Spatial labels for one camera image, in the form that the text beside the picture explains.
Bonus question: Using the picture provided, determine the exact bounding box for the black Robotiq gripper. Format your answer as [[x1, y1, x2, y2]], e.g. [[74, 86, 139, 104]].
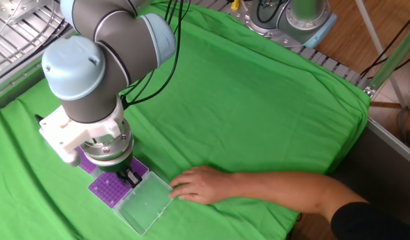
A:
[[90, 151, 143, 187]]

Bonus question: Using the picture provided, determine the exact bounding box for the green frame post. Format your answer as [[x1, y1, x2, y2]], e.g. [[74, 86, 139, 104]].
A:
[[363, 19, 410, 97]]

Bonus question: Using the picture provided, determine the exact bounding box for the white slanted pole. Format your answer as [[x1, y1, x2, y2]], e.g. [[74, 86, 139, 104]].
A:
[[354, 0, 407, 107]]

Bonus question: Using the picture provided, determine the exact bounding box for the black shirt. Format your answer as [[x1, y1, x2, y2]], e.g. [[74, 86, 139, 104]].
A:
[[330, 201, 410, 240]]

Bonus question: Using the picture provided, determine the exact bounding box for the aluminium mounting plate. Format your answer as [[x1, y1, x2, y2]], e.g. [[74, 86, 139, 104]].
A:
[[0, 0, 52, 26]]

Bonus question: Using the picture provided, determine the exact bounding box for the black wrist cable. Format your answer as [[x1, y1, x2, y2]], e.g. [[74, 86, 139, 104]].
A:
[[120, 0, 192, 110]]

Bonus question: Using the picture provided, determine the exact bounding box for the purple pipette tip box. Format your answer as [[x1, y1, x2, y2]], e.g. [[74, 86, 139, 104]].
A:
[[76, 145, 99, 177], [87, 157, 174, 237]]

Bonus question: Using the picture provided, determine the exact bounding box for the white wrist mounting bracket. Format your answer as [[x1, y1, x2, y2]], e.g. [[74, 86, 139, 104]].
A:
[[39, 96, 132, 167]]

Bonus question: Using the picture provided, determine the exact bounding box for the bare human forearm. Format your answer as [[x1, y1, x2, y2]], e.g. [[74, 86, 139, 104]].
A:
[[229, 171, 367, 221]]

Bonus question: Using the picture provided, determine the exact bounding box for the green table cloth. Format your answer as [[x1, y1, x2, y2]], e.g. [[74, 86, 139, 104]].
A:
[[0, 1, 372, 240]]

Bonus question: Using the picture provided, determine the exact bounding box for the bare human hand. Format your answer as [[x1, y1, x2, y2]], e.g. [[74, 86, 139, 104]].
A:
[[168, 165, 236, 205]]

